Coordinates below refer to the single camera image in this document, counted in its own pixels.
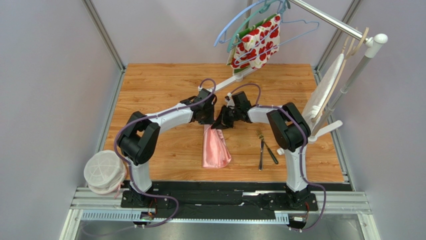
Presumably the pink cloth napkin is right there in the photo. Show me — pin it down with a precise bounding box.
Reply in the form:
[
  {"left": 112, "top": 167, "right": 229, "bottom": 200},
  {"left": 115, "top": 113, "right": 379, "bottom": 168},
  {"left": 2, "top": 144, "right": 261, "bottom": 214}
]
[{"left": 201, "top": 125, "right": 232, "bottom": 169}]

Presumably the black handled knife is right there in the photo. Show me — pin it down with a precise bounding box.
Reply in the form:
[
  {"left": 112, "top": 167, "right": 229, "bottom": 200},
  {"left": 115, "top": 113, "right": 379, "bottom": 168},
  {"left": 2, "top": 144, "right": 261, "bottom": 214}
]
[{"left": 263, "top": 141, "right": 279, "bottom": 165}]

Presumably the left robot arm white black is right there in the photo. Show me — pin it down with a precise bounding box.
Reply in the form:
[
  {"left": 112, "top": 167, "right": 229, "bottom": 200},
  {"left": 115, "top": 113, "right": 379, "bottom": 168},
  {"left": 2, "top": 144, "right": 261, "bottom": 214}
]
[{"left": 113, "top": 88, "right": 217, "bottom": 198}]

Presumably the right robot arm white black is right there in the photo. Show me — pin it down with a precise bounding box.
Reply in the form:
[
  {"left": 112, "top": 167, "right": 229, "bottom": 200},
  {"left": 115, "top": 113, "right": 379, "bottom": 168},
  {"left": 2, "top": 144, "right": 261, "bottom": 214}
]
[{"left": 211, "top": 91, "right": 311, "bottom": 195}]

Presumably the red floral cloth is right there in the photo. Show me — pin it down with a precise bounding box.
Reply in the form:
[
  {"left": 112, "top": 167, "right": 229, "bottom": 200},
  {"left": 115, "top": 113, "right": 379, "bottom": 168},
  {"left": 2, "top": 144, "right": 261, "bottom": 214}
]
[{"left": 227, "top": 14, "right": 281, "bottom": 74}]

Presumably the light blue hanger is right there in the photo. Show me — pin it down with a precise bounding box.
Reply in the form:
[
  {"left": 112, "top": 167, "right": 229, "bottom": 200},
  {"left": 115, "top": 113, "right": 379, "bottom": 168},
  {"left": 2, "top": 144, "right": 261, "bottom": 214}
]
[{"left": 213, "top": 0, "right": 287, "bottom": 47}]

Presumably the white hanging cloth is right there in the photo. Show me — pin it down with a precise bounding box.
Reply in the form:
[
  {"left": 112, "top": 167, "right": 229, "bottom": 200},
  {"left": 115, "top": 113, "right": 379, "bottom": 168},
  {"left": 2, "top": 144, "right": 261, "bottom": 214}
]
[{"left": 302, "top": 53, "right": 345, "bottom": 131}]

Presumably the white clothes rack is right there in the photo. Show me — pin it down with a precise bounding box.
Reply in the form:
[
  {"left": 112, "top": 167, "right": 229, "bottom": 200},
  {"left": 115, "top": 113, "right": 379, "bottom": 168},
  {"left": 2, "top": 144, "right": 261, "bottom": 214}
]
[{"left": 199, "top": 0, "right": 389, "bottom": 157}]

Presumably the teal green hanger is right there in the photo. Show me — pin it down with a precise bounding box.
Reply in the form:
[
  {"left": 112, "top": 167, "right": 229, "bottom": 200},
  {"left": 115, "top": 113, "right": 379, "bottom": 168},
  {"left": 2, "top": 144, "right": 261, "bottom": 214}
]
[{"left": 215, "top": 0, "right": 291, "bottom": 53}]

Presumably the white mesh basket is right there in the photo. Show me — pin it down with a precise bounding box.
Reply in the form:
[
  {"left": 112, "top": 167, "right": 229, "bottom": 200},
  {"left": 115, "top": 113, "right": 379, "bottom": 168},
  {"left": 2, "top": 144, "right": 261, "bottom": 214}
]
[{"left": 83, "top": 150, "right": 127, "bottom": 195}]

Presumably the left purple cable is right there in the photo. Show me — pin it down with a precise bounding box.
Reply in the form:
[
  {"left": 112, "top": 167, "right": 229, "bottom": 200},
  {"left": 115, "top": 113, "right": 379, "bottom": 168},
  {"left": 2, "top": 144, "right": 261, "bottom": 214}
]
[{"left": 113, "top": 78, "right": 218, "bottom": 229}]

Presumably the purple cable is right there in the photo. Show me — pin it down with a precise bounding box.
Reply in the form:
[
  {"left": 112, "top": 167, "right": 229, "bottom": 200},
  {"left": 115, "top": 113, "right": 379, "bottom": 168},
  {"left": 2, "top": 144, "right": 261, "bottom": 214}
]
[
  {"left": 113, "top": 78, "right": 218, "bottom": 229},
  {"left": 226, "top": 82, "right": 327, "bottom": 233}
]

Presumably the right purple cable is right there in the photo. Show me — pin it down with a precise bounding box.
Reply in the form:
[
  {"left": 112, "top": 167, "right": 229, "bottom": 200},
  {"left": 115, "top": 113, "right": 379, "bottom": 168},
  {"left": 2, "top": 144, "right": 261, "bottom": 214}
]
[{"left": 226, "top": 82, "right": 327, "bottom": 233}]

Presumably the thin blue wire hanger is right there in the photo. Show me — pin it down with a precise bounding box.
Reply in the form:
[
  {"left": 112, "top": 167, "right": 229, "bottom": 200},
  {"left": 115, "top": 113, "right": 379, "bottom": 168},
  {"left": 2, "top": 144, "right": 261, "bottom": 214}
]
[{"left": 249, "top": 9, "right": 320, "bottom": 54}]

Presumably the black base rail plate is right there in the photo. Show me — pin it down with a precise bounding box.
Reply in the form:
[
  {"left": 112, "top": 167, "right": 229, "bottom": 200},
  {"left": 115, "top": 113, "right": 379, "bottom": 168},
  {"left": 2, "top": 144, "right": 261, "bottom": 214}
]
[{"left": 120, "top": 181, "right": 321, "bottom": 220}]

